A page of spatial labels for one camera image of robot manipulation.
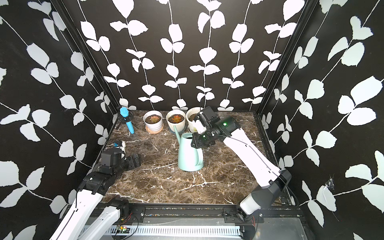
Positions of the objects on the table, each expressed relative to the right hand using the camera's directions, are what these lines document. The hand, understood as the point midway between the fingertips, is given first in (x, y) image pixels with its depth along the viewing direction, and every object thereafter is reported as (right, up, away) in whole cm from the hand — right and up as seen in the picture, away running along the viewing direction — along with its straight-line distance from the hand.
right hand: (191, 141), depth 70 cm
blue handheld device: (-43, +16, +21) cm, 50 cm away
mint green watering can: (-1, -8, +1) cm, 9 cm away
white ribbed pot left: (-29, +7, +34) cm, 45 cm away
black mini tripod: (-41, +12, +25) cm, 50 cm away
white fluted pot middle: (-10, +7, +30) cm, 32 cm away
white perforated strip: (-7, -43, 0) cm, 43 cm away
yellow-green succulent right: (-1, +13, +34) cm, 37 cm away
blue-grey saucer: (-8, +3, +19) cm, 21 cm away
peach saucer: (-29, +3, +38) cm, 48 cm away
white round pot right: (-1, +18, +35) cm, 39 cm away
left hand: (-30, -8, +7) cm, 32 cm away
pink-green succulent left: (-28, +12, +34) cm, 46 cm away
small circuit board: (-33, -42, +1) cm, 54 cm away
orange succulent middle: (-12, +12, +34) cm, 38 cm away
